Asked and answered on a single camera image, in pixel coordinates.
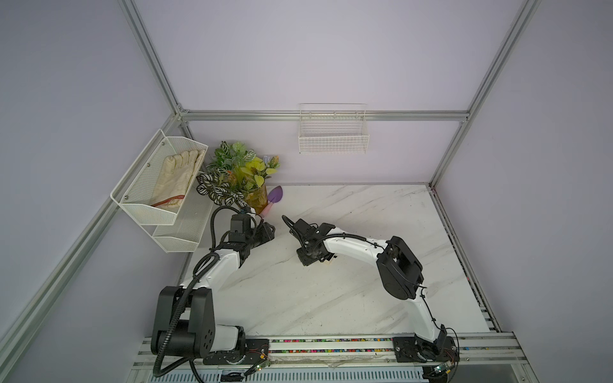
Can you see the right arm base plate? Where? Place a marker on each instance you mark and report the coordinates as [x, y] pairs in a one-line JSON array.
[[414, 349]]

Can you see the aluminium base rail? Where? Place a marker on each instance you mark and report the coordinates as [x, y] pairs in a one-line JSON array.
[[491, 348]]

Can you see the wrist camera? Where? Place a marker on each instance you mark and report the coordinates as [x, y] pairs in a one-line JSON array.
[[307, 233], [241, 229]]

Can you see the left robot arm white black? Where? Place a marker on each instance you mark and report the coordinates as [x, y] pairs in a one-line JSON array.
[[185, 327]]

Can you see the beige work gloves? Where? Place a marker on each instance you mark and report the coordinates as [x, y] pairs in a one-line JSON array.
[[176, 174]]

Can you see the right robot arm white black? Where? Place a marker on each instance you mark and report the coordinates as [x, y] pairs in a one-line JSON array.
[[400, 272]]

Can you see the potted plant amber vase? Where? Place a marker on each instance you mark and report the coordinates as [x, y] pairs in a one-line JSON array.
[[237, 176]]

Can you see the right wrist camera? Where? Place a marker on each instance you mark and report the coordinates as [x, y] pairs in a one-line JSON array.
[[307, 233]]

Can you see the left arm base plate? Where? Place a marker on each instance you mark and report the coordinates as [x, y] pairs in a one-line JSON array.
[[247, 352]]

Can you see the purple pink garden trowel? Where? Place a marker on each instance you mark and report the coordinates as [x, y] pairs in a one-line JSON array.
[[274, 196]]

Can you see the white mesh wall shelf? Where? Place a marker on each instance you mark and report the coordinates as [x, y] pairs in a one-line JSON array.
[[174, 231]]

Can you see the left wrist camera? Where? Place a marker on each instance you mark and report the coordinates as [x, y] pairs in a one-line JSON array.
[[241, 229]]

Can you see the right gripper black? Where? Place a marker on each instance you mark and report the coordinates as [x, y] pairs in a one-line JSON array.
[[305, 259]]

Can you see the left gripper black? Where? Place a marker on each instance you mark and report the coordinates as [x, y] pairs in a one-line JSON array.
[[266, 234]]

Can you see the white wire wall basket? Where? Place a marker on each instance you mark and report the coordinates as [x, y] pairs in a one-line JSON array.
[[333, 128]]

